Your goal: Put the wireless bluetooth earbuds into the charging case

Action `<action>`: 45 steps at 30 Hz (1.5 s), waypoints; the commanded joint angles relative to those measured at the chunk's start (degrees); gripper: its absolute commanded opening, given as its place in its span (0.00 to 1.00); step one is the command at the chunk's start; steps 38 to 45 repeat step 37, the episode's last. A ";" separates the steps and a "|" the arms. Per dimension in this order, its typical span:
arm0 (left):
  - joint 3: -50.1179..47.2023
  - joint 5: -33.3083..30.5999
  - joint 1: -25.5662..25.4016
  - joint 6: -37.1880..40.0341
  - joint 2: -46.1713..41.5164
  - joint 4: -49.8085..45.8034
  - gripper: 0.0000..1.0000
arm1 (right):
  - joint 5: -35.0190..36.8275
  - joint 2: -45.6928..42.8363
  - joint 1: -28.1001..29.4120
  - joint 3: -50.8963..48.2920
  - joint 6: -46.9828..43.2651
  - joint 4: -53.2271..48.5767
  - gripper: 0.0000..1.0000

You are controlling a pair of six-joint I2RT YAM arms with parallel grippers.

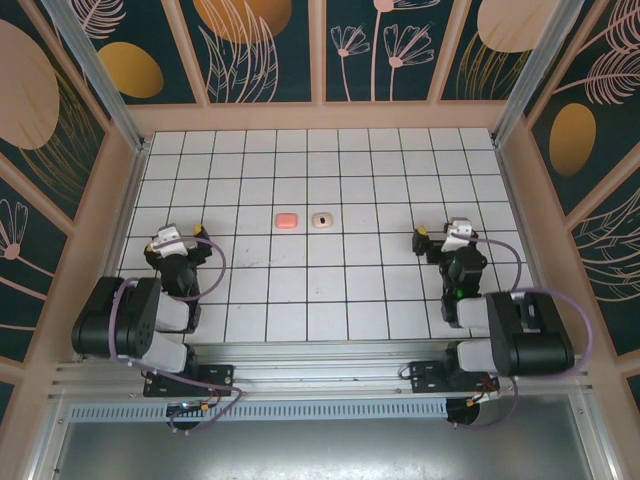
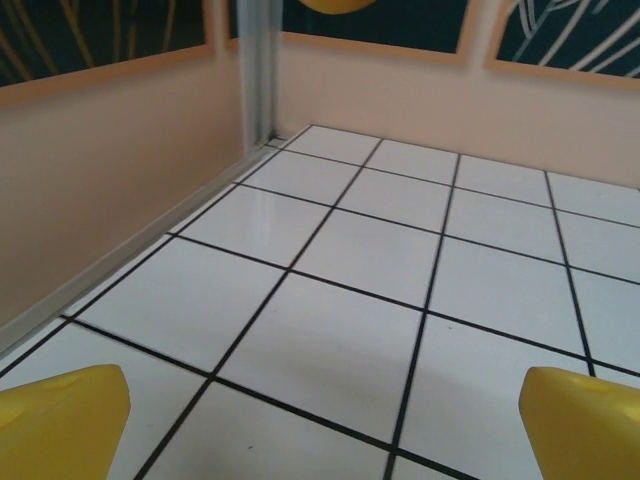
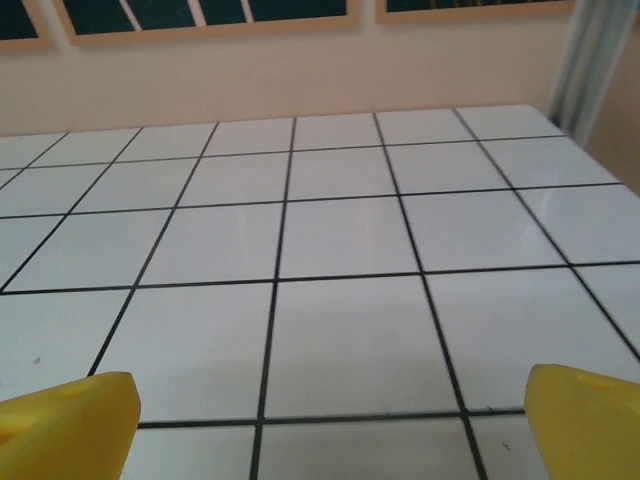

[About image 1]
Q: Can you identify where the small circuit board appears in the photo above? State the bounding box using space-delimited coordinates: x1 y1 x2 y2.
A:
166 401 212 419

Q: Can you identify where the grey sheet metal panel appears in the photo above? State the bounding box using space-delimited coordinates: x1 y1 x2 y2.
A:
29 394 616 480

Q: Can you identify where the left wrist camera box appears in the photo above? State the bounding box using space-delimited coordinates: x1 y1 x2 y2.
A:
149 225 197 257

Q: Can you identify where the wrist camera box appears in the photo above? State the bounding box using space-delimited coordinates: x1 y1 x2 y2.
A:
149 225 197 257
442 217 476 254

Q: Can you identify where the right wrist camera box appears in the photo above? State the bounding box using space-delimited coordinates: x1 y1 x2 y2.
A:
442 217 476 254

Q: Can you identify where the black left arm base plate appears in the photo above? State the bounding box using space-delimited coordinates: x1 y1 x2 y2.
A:
143 364 236 399

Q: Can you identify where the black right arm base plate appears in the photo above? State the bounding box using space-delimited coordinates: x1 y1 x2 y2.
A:
409 359 501 396

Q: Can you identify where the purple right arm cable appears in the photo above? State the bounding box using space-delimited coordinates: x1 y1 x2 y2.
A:
449 234 594 431

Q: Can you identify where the aluminium frame post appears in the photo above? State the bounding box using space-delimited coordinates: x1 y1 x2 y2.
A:
489 0 586 146
42 0 151 154

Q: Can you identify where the aluminium mounting rail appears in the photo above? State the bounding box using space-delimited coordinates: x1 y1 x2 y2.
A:
47 342 596 401

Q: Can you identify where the slotted grey cable duct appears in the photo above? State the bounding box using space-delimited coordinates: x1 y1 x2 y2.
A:
69 398 449 421

